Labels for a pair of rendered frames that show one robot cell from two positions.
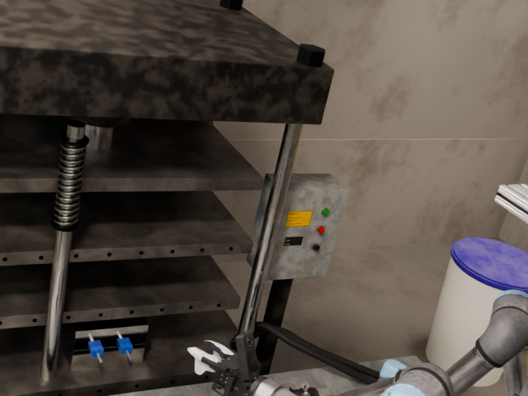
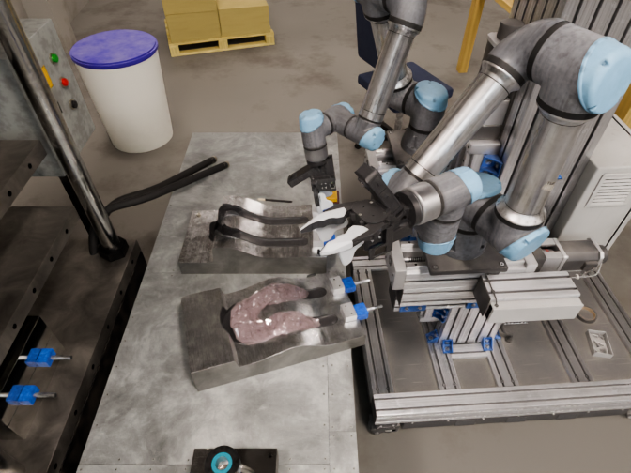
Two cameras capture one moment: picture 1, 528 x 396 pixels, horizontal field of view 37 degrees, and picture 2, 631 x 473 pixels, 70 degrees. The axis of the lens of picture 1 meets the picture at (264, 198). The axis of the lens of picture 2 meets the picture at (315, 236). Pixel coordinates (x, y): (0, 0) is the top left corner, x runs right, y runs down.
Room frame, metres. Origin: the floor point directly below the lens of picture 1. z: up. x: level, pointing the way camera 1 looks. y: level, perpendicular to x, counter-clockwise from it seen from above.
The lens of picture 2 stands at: (1.44, 0.53, 2.00)
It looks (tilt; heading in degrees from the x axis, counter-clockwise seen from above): 46 degrees down; 301
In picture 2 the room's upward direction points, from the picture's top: straight up
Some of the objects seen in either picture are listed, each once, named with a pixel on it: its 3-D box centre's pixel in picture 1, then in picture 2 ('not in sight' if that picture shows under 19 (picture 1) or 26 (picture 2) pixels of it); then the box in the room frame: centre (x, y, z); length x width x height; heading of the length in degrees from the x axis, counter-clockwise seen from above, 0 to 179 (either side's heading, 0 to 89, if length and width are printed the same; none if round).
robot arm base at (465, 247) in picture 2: not in sight; (463, 229); (1.54, -0.48, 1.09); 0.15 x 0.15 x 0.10
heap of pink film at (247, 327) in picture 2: not in sight; (272, 310); (1.94, -0.07, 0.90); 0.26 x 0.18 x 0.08; 48
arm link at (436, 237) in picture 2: not in sight; (433, 222); (1.57, -0.19, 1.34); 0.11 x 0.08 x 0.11; 150
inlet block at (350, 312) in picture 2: not in sight; (362, 311); (1.72, -0.23, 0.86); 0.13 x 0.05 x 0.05; 48
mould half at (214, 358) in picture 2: not in sight; (272, 320); (1.94, -0.06, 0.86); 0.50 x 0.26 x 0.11; 48
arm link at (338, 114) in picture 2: not in sight; (339, 120); (2.02, -0.60, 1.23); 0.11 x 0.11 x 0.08; 74
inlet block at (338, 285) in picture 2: not in sight; (350, 284); (1.80, -0.30, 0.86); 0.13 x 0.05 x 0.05; 48
